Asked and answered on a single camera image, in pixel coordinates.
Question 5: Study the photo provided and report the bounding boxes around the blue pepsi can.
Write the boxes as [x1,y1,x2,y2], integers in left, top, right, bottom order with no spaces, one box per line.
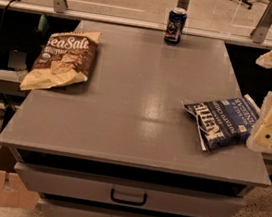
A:
[164,7,188,45]

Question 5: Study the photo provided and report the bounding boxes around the blue kettle chip bag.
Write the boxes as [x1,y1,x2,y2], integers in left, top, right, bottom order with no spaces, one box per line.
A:
[184,95,260,152]

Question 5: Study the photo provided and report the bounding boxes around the brown sea salt chip bag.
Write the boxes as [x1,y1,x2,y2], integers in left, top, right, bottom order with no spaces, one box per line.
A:
[20,31,101,91]

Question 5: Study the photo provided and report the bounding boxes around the grey drawer cabinet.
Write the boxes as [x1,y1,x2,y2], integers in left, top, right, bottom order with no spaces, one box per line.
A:
[0,22,269,217]

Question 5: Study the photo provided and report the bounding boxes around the upper grey drawer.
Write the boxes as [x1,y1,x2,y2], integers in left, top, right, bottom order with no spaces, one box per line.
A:
[14,163,245,217]

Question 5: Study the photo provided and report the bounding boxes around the cardboard box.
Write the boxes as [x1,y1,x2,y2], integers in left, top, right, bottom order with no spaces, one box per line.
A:
[0,147,39,210]

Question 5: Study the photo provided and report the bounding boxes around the right metal bracket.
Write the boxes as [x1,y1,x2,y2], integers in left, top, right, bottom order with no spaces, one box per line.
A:
[250,1,272,44]

